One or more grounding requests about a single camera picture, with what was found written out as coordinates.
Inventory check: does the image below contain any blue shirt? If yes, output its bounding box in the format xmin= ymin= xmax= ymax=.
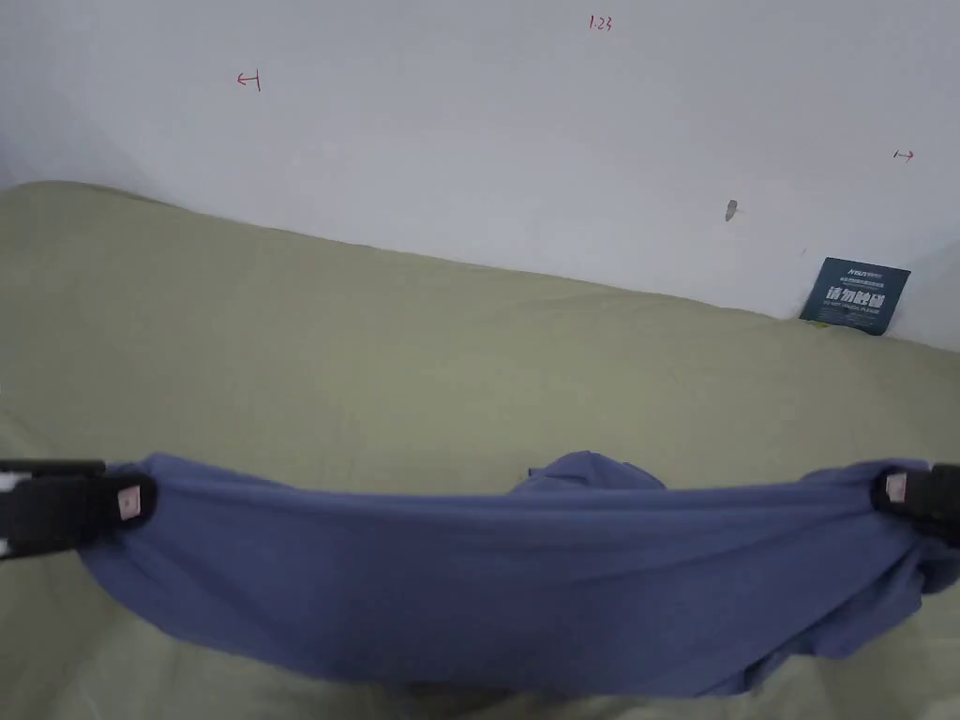
xmin=78 ymin=449 xmax=960 ymax=698

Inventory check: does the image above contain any dark teal printed card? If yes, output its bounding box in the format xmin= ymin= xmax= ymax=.
xmin=798 ymin=256 xmax=913 ymax=338

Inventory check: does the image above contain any bed with pale green sheet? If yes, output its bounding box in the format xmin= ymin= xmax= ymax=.
xmin=0 ymin=179 xmax=960 ymax=720

